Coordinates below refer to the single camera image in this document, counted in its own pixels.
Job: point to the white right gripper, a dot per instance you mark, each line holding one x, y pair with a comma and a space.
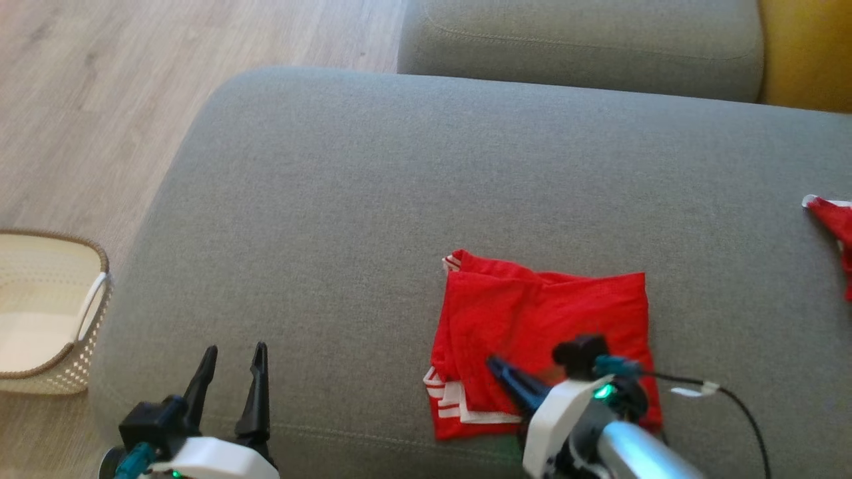
556, 419

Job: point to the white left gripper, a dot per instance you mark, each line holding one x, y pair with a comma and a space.
213, 459

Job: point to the red basketball jersey white sleeves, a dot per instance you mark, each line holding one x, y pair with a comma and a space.
566, 313

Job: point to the red shorts with white trim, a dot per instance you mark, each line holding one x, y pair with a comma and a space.
835, 226

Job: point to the cream woven laundry basket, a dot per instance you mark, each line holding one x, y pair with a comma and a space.
40, 299

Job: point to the large grey sofa ottoman cushion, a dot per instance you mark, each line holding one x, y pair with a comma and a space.
399, 199

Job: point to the large yellow sofa backrest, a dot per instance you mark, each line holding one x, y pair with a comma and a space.
809, 53

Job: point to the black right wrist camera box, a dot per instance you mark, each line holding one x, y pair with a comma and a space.
582, 352

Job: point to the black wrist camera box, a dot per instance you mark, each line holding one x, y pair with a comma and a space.
153, 422
582, 352

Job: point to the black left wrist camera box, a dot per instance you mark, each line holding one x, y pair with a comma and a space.
153, 422

